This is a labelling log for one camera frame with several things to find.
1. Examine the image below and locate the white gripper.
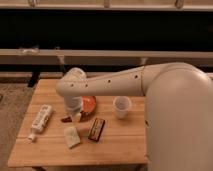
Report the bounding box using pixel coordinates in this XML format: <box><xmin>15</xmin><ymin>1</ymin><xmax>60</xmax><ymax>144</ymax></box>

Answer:
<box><xmin>64</xmin><ymin>97</ymin><xmax>83</xmax><ymax>123</ymax></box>

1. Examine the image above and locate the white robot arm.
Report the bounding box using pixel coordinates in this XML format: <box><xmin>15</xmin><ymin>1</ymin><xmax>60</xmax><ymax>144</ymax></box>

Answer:
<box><xmin>56</xmin><ymin>62</ymin><xmax>213</xmax><ymax>171</ymax></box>

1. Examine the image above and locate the orange ceramic bowl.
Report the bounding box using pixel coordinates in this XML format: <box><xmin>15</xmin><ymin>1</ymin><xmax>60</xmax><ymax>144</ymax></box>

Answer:
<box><xmin>81</xmin><ymin>96</ymin><xmax>96</xmax><ymax>118</ymax></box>

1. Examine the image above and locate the brown chocolate bar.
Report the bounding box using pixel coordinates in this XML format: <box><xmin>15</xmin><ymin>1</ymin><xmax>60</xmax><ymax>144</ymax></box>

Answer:
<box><xmin>88</xmin><ymin>118</ymin><xmax>105</xmax><ymax>142</ymax></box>

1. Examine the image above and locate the white toothpaste tube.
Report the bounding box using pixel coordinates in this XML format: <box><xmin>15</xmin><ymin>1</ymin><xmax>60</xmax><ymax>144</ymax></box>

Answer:
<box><xmin>28</xmin><ymin>104</ymin><xmax>53</xmax><ymax>142</ymax></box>

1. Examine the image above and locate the white plastic cup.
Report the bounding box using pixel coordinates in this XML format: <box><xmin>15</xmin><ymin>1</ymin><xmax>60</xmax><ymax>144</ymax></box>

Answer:
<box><xmin>113</xmin><ymin>96</ymin><xmax>132</xmax><ymax>119</ymax></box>

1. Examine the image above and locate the black table leg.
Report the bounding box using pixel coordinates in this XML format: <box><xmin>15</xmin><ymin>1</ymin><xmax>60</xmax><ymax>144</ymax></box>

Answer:
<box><xmin>28</xmin><ymin>72</ymin><xmax>40</xmax><ymax>87</ymax></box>

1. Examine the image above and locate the grey metal rail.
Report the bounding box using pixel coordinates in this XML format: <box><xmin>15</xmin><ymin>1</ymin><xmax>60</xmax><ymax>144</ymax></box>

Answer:
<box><xmin>0</xmin><ymin>48</ymin><xmax>213</xmax><ymax>67</ymax></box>

